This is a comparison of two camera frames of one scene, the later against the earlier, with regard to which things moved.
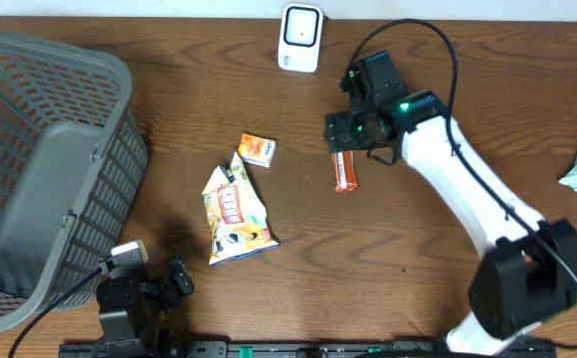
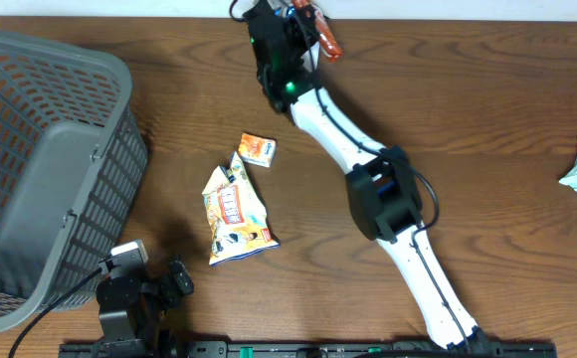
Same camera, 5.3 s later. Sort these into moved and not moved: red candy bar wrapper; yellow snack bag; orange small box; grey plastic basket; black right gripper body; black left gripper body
Moved: red candy bar wrapper; black right gripper body
Not moved: yellow snack bag; grey plastic basket; orange small box; black left gripper body
